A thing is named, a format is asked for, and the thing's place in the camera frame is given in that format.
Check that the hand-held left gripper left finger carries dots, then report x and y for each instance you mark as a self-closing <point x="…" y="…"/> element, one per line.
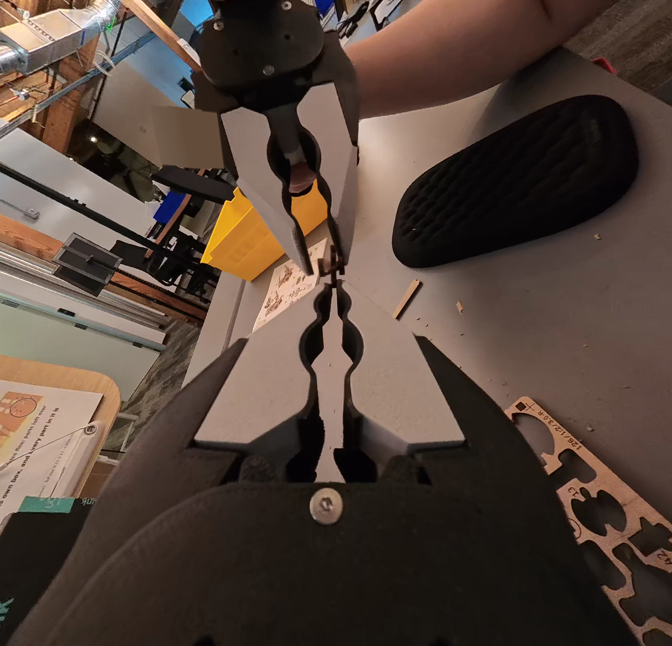
<point x="257" y="394"/>

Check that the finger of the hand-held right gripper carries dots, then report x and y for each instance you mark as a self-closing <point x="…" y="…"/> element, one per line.
<point x="252" y="163"/>
<point x="336" y="147"/>

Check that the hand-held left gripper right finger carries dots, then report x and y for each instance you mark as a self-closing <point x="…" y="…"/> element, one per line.
<point x="404" y="394"/>

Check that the small wooden gear assembly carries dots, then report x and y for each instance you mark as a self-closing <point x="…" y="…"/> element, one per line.
<point x="328" y="261"/>

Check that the person's right forearm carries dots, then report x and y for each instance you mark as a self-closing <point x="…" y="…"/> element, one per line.
<point x="446" y="37"/>

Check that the punched-out wooden parts sheet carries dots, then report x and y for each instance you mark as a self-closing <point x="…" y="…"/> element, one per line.
<point x="556" y="467"/>

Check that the black model kit box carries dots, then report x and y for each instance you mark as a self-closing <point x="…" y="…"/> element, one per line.
<point x="36" y="562"/>

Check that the person's right hand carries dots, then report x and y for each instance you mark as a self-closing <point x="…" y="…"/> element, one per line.
<point x="302" y="177"/>

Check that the yellow plastic bin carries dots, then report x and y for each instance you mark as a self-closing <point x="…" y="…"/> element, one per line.
<point x="236" y="241"/>

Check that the blue plastic bin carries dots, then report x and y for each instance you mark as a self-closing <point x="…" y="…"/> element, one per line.
<point x="170" y="210"/>

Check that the thin wooden stick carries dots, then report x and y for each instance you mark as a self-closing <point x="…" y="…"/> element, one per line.
<point x="407" y="299"/>

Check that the illustrated instruction booklet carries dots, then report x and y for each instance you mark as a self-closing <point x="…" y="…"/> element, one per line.
<point x="283" y="294"/>

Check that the round wooden table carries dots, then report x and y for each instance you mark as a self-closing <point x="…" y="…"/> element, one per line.
<point x="78" y="373"/>

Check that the black ribbed wrist rest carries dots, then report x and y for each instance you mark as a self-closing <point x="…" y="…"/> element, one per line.
<point x="514" y="184"/>

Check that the black square metal plate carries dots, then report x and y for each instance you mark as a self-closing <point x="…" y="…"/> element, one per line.
<point x="86" y="262"/>

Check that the silver air duct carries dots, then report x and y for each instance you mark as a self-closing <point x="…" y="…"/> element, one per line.
<point x="47" y="37"/>

